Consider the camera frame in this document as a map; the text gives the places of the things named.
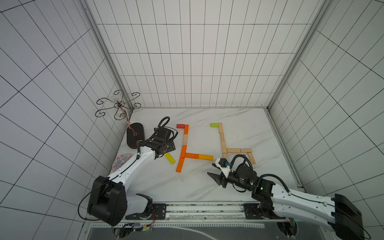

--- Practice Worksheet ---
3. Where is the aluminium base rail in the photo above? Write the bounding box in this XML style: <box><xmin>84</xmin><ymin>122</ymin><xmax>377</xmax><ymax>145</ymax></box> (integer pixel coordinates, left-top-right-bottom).
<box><xmin>86</xmin><ymin>201</ymin><xmax>326</xmax><ymax>224</ymax></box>

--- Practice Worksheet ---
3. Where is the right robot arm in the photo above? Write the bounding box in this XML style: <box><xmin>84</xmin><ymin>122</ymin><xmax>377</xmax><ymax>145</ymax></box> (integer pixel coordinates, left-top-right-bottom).
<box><xmin>208</xmin><ymin>159</ymin><xmax>370</xmax><ymax>240</ymax></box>

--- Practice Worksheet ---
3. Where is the orange block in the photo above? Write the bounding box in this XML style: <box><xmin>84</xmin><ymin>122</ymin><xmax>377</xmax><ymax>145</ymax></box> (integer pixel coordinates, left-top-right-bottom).
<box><xmin>180</xmin><ymin>145</ymin><xmax>187</xmax><ymax>159</ymax></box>
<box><xmin>184</xmin><ymin>125</ymin><xmax>189</xmax><ymax>135</ymax></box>
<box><xmin>176</xmin><ymin>158</ymin><xmax>185</xmax><ymax>173</ymax></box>
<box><xmin>185</xmin><ymin>153</ymin><xmax>200</xmax><ymax>159</ymax></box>

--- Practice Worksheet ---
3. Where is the patterned round plate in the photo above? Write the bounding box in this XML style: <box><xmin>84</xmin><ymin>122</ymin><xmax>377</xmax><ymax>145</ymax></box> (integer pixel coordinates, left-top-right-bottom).
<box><xmin>112</xmin><ymin>154</ymin><xmax>132</xmax><ymax>172</ymax></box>

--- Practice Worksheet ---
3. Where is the natural wood block small diagonal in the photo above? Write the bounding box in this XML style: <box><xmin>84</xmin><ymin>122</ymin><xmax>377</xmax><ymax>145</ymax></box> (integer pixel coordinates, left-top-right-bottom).
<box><xmin>241</xmin><ymin>149</ymin><xmax>253</xmax><ymax>153</ymax></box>

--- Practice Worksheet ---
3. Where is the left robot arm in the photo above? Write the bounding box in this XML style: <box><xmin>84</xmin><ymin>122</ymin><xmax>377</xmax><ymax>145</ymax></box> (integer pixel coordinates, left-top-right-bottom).
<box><xmin>87</xmin><ymin>126</ymin><xmax>179</xmax><ymax>226</ymax></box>

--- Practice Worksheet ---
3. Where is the yellow block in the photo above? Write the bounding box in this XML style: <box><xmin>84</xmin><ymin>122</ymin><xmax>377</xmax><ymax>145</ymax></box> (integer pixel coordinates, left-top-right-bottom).
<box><xmin>199</xmin><ymin>155</ymin><xmax>214</xmax><ymax>161</ymax></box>

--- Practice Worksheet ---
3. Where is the yellow-green block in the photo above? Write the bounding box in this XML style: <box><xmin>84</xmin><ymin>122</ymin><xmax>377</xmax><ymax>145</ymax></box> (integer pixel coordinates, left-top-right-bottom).
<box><xmin>164</xmin><ymin>153</ymin><xmax>176</xmax><ymax>165</ymax></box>

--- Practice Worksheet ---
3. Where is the black wire ornament stand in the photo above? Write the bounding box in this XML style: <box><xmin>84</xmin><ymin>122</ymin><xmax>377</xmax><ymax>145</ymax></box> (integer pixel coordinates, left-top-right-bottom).
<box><xmin>95</xmin><ymin>90</ymin><xmax>145</xmax><ymax>149</ymax></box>

